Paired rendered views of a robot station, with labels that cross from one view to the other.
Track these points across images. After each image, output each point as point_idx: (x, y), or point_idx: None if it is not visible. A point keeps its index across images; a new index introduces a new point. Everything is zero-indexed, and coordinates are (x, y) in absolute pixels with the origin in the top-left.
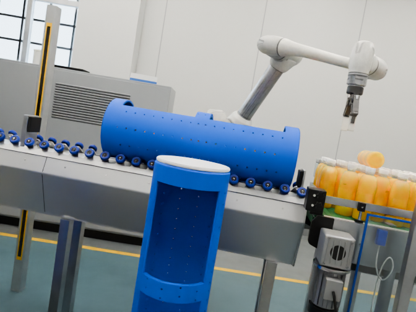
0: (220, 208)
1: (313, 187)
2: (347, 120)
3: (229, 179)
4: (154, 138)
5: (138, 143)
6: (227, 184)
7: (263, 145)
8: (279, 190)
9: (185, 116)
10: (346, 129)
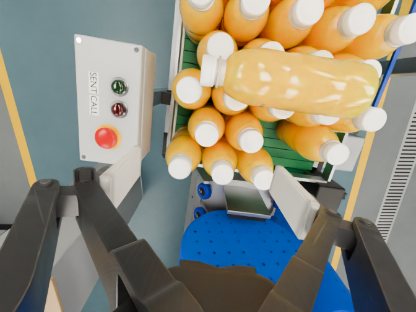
0: (337, 278)
1: (327, 205)
2: (119, 177)
3: (345, 304)
4: None
5: None
6: (346, 299)
7: None
8: (209, 210)
9: None
10: (139, 153)
